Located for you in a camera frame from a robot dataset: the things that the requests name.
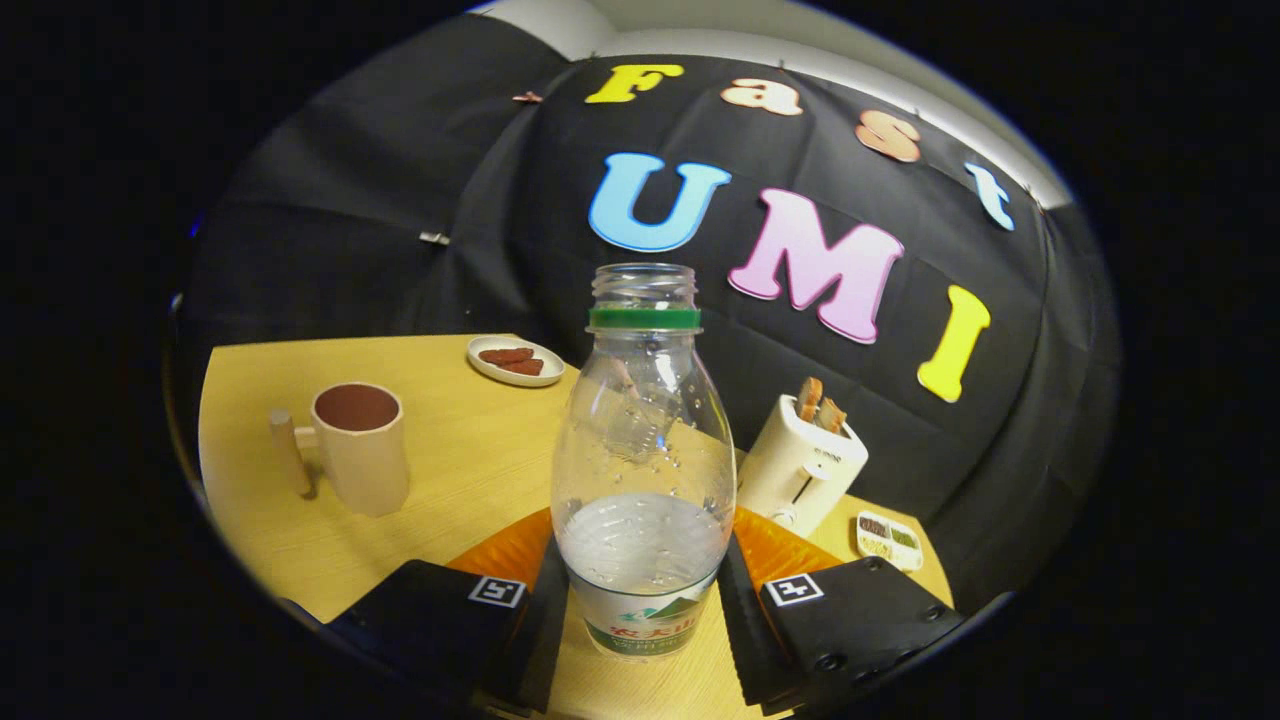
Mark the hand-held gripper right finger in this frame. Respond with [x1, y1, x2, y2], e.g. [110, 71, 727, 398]
[715, 505, 966, 716]

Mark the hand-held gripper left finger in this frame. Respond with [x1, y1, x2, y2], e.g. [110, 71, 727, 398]
[330, 505, 571, 716]

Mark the clear plastic juice bottle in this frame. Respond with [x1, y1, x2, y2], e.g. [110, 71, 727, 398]
[550, 262, 739, 663]

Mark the beige cup with handle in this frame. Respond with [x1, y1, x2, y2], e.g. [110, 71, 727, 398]
[268, 382, 411, 518]

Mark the white toaster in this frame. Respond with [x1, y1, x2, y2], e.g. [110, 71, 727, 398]
[735, 393, 869, 539]

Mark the white seasoning tray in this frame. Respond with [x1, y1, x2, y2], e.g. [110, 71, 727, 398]
[856, 510, 924, 573]

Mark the wooden table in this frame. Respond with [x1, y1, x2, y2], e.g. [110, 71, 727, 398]
[198, 333, 956, 720]

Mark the small white plate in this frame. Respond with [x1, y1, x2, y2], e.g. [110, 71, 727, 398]
[466, 335, 566, 388]

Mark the black backdrop cloth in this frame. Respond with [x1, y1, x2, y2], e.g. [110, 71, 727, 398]
[175, 10, 1121, 611]

